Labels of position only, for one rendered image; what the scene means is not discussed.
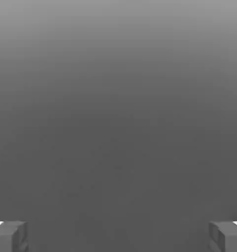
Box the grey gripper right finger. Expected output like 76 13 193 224
208 220 237 252

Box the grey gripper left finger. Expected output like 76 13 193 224
0 220 30 252

